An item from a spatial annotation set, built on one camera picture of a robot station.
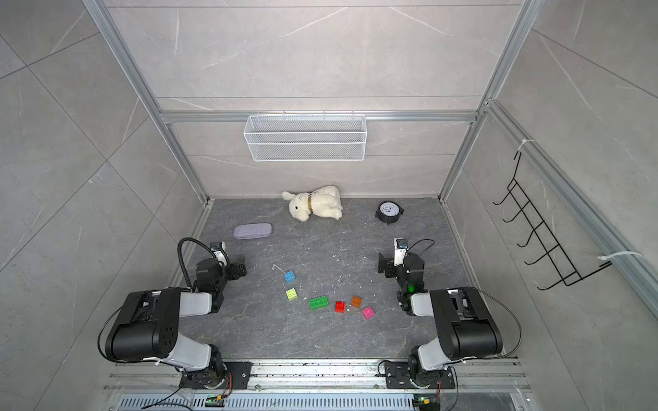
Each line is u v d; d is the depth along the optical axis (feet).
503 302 1.51
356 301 2.85
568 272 1.91
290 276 3.04
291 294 2.89
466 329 1.43
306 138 3.30
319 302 2.84
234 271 2.76
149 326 1.52
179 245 2.34
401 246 2.62
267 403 2.29
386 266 2.74
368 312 2.74
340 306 2.81
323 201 3.50
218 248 2.68
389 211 3.65
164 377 2.45
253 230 3.42
